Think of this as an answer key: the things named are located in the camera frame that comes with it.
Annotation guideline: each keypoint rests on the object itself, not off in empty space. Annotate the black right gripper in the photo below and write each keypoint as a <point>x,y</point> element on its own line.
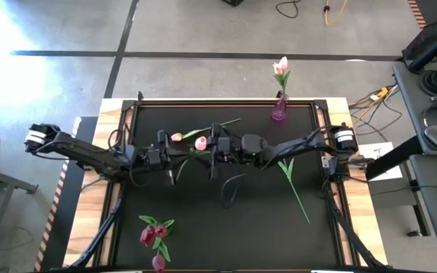
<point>215,168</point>

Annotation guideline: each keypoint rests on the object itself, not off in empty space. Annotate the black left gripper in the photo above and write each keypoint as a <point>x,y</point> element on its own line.
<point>161,138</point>

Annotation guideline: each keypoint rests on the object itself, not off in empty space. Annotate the purple glass vase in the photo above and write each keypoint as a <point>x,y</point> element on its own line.
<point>279,112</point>

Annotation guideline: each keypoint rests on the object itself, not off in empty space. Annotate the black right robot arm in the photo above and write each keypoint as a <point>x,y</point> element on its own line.
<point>298,146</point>

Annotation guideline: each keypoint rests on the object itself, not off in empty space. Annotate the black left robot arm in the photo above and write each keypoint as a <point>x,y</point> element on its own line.
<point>85,153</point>

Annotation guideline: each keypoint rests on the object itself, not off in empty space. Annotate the dark red tulip upper left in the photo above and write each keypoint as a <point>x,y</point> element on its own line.
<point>171,228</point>

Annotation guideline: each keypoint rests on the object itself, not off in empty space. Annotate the black table mat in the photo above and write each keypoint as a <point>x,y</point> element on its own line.
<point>264,235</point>

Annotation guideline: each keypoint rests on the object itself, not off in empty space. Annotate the black hazard-striped floor board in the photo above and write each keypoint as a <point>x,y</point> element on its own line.
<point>61,227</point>

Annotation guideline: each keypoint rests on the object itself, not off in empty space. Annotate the black floor box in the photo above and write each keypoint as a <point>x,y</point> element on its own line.
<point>233,2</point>

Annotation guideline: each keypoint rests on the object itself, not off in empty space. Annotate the grey side table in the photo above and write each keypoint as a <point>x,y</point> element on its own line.
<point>6,180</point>

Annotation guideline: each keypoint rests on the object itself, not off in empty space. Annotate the white paper box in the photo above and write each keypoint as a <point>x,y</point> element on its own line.
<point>383,159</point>

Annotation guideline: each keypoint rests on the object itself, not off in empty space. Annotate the black desk leg bar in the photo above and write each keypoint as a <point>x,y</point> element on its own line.
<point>421,212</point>

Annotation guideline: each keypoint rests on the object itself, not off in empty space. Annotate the small black floor object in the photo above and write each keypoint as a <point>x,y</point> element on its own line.
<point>415,233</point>

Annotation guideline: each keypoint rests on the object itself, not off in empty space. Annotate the black case red label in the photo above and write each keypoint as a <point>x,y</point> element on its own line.
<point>417,43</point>

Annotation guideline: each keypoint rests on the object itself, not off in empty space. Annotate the black monitor pole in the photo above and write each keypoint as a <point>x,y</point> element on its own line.
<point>431,53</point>

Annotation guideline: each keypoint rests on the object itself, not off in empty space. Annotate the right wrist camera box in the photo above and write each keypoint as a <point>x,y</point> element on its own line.
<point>224,146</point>

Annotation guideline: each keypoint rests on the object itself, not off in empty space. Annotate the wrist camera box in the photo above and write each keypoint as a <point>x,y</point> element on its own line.
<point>224,146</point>
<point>154,157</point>

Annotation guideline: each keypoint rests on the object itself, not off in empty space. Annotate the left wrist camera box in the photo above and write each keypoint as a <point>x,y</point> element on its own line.
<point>154,157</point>

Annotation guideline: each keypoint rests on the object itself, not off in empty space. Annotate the black aluminium table frame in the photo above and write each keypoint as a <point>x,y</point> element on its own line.
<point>222,103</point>

